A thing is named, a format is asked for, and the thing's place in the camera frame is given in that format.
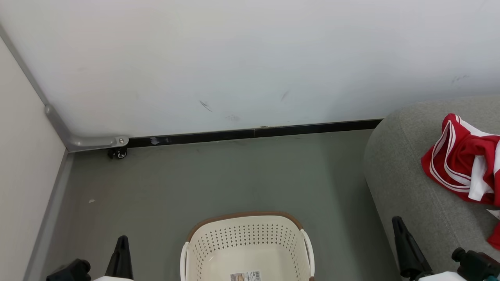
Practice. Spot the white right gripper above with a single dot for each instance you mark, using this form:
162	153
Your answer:
445	277

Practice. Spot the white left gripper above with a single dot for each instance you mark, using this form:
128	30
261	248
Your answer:
113	279

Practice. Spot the red garment with white band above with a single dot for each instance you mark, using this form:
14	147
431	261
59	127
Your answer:
496	238

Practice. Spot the red jersey with striped trim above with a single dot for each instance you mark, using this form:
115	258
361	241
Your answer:
465	156

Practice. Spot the grey fabric sofa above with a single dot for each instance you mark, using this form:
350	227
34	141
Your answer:
402	175

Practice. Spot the grey panel edge strip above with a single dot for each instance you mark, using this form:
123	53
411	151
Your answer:
50	218

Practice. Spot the black caster wheel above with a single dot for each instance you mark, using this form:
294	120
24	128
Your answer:
118	153

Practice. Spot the cream perforated laundry basket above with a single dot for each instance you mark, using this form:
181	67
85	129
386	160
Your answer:
242	242

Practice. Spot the barcode sticker label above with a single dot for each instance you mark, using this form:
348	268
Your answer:
245	276

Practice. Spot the black baseboard strip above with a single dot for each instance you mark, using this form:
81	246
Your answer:
273	132

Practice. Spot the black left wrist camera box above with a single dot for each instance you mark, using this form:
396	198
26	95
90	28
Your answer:
70	271

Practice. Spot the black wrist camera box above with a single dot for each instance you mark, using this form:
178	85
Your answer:
70	271
478	265

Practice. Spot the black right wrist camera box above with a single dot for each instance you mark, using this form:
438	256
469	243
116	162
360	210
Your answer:
478	265

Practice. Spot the grey metal corner rail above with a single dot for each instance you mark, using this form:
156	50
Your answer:
93	141

